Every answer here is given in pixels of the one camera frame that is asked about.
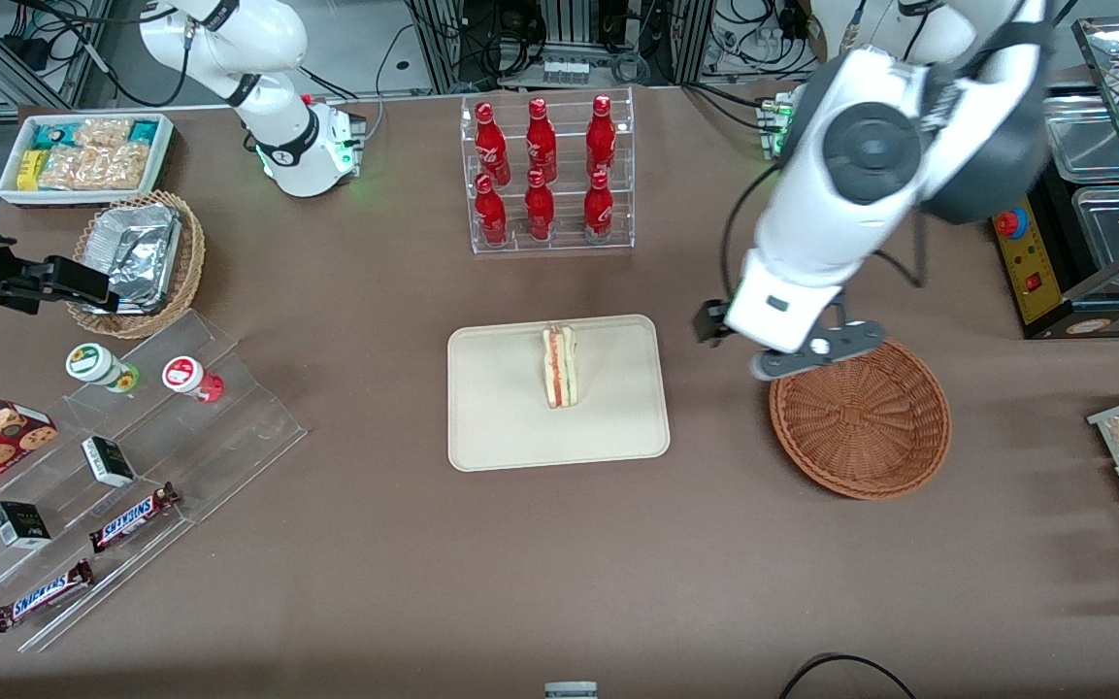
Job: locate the red cola bottle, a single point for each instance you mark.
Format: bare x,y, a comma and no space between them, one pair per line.
598,210
492,146
491,216
601,141
542,144
540,212

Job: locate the tan wicker basket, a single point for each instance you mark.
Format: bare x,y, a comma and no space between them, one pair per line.
188,262

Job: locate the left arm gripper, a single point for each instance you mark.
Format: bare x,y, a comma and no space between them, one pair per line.
709,321

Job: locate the brown round wicker basket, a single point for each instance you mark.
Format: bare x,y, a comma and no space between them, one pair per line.
860,427

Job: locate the clear bag of crackers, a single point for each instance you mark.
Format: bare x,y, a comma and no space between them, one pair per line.
103,131
98,167

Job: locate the black yellow food warmer case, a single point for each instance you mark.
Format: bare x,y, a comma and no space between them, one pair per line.
1054,243

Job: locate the white power strip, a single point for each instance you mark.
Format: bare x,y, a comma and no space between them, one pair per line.
565,71

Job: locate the grey device at table edge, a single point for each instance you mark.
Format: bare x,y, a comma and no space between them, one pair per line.
571,690

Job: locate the clear acrylic tiered stand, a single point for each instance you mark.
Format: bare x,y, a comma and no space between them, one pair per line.
219,437

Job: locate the triangle sandwich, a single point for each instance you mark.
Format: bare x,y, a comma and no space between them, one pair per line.
560,367

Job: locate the red lidded white cup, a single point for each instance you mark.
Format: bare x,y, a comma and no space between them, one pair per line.
185,377

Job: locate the yellow snack packet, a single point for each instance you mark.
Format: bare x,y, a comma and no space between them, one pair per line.
30,170

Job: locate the brown snickers bar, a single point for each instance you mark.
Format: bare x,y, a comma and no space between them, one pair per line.
132,517
43,594

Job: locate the small black box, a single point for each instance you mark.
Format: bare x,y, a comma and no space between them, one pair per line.
20,524
108,461

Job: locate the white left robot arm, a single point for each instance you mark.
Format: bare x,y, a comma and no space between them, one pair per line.
831,223

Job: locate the clear acrylic bottle rack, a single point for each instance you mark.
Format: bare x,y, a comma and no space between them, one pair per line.
569,233

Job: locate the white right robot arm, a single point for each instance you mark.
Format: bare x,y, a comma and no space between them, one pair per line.
278,116

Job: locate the silver foil container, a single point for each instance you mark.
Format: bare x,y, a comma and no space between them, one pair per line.
132,252

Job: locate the teal snack packet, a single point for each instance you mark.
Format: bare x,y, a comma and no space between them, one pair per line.
49,136
144,131

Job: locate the beige rectangular serving tray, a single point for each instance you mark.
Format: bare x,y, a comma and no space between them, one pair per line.
520,417

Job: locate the white snack bin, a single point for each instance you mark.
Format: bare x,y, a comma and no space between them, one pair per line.
11,194

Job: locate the green lidded white cup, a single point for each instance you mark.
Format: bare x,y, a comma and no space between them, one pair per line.
93,364

